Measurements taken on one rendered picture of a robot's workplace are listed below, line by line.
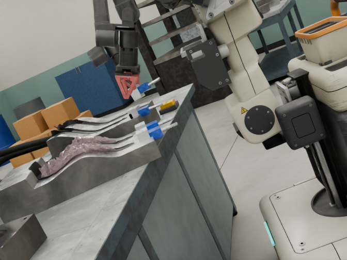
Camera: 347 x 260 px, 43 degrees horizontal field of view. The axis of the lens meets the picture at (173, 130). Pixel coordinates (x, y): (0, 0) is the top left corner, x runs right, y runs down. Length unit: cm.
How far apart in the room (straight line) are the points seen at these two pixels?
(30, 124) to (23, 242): 582
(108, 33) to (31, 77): 898
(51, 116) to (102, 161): 539
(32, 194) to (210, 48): 71
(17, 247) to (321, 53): 109
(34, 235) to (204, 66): 75
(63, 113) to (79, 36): 312
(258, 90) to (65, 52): 830
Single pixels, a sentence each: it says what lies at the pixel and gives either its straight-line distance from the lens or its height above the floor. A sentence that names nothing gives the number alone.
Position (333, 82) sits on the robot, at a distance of 140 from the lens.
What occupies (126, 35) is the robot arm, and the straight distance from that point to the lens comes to 135.
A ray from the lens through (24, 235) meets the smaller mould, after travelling 106.
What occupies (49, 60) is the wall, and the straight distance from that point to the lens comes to 991.
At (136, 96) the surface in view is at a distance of 172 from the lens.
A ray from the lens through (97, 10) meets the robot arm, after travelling 177.
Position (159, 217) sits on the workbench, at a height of 61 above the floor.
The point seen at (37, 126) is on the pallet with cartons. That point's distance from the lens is 679.
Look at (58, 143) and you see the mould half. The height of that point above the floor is 91.
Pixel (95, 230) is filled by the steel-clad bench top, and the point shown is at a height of 80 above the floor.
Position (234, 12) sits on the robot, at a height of 109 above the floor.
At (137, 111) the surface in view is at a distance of 162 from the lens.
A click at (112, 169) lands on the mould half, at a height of 83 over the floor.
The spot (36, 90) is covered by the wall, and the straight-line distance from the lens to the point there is 1034.
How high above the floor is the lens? 114
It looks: 13 degrees down
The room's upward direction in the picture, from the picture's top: 24 degrees counter-clockwise
